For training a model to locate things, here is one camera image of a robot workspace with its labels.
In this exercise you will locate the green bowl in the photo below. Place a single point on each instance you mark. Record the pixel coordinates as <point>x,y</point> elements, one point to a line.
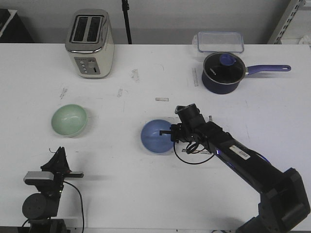
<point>69,120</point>

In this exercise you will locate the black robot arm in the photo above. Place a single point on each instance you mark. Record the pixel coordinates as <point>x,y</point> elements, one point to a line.
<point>41,208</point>
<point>283,199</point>

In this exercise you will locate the black tripod pole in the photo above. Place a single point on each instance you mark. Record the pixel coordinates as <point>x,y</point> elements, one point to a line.
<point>125,9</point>

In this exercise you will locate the glass pot lid blue knob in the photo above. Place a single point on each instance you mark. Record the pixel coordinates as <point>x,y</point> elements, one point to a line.
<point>224,68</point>

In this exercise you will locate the blue bowl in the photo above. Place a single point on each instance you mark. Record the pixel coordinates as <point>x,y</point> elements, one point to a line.
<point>151,138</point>

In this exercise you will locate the white slotted shelf rack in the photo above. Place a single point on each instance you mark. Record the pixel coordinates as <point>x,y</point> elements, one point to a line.
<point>294,24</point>

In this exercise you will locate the dark blue saucepan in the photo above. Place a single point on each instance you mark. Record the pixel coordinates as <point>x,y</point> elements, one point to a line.
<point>228,88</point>

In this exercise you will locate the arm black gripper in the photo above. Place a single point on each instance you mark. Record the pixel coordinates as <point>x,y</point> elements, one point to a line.
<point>184,132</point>
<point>55,188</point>

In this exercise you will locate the cream two-slot toaster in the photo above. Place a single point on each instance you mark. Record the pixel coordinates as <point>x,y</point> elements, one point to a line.
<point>90,44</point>

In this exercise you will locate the clear plastic food container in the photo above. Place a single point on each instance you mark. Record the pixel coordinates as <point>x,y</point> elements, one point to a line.
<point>218,41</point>

